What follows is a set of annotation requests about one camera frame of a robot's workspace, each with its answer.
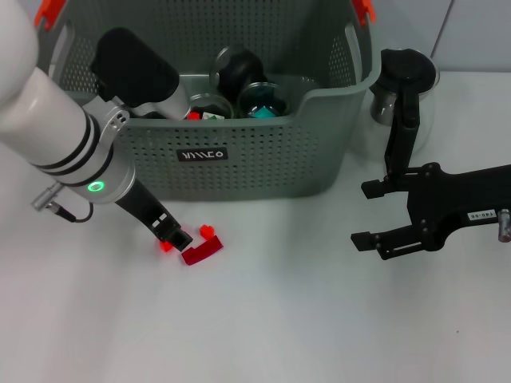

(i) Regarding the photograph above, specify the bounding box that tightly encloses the glass coffee pot black lid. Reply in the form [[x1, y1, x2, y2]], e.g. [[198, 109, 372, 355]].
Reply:
[[351, 47, 440, 183]]

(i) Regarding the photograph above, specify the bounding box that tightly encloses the grey perforated storage bin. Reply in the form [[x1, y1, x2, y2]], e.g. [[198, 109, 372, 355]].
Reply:
[[47, 0, 380, 200]]

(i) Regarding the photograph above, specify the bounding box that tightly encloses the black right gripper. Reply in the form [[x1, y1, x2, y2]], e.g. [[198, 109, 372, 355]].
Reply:
[[350, 161, 511, 261]]

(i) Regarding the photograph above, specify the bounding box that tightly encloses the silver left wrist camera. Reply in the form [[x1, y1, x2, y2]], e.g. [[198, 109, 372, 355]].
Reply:
[[90, 26, 191, 120]]

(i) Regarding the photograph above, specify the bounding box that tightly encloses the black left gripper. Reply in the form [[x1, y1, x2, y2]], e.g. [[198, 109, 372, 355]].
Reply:
[[114, 181, 194, 251]]

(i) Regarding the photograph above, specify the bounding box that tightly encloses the orange bin handle clip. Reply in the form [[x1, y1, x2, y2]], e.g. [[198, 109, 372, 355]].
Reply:
[[34, 0, 67, 31], [353, 0, 377, 28]]

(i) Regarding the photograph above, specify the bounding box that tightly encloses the right gripper cable silver plug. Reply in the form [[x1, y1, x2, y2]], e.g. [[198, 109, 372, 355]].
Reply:
[[497, 207, 511, 243]]

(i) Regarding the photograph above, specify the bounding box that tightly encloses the long dark red toy brick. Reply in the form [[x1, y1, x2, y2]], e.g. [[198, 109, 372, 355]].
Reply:
[[180, 235, 224, 267]]

